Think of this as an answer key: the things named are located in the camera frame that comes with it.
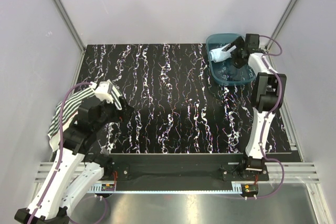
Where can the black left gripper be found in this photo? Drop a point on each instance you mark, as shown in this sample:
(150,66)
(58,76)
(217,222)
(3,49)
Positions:
(119,115)

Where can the aluminium front rail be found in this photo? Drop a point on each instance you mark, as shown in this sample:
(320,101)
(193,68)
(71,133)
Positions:
(290,173)

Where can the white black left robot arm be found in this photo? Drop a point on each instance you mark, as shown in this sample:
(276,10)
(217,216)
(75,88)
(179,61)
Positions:
(60,193)

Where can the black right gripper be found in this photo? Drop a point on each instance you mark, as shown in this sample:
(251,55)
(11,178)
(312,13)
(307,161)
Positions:
(239,43)

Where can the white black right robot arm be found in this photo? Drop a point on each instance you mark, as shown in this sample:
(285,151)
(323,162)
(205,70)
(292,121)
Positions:
(266,98)

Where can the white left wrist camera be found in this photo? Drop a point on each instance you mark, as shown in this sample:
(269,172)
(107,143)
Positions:
(103,91)

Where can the teal transparent plastic bin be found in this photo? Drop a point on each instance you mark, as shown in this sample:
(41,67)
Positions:
(224,73)

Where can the white slotted cable duct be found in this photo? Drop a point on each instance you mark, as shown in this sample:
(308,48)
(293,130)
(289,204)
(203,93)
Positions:
(225,188)

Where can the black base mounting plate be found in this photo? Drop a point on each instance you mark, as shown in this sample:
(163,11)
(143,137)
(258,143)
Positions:
(221,159)

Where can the light blue towel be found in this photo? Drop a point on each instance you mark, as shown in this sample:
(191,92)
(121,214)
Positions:
(221,54)

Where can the green white striped towel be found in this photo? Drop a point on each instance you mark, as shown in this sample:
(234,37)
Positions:
(65,112)

